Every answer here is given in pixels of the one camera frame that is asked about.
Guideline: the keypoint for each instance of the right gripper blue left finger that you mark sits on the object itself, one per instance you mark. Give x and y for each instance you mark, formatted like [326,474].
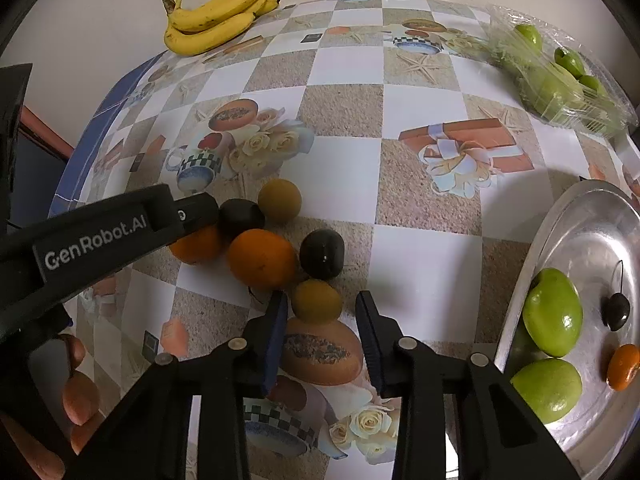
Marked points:
[265,339]

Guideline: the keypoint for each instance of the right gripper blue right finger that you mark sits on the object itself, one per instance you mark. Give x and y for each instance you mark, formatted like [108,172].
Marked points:
[379,336]

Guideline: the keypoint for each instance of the brown longan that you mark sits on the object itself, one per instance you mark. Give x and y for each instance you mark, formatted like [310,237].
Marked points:
[316,302]
[280,200]

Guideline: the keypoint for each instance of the orange tangerine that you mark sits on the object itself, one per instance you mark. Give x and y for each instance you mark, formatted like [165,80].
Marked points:
[202,246]
[262,259]

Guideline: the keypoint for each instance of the dark plum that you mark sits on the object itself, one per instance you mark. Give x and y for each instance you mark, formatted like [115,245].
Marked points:
[616,308]
[236,216]
[322,253]

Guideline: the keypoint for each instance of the green mango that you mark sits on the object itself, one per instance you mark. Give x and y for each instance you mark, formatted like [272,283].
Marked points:
[550,387]
[552,313]

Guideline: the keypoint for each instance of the orange with stem stick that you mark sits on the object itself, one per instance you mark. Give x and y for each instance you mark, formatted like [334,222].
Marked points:
[623,367]

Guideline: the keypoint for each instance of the clear box of green fruits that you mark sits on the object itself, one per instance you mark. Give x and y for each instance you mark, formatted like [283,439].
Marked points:
[558,79]

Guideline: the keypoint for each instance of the person's hand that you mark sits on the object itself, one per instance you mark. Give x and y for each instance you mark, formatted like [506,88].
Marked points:
[79,400]

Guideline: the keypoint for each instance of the checkered picture tablecloth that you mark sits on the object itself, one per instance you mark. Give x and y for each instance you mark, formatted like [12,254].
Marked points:
[400,132]

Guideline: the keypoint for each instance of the silver metal bowl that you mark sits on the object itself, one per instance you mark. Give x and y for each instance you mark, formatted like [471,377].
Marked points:
[589,229]

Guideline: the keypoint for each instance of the yellow banana bunch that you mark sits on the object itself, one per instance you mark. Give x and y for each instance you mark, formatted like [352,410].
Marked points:
[192,32]

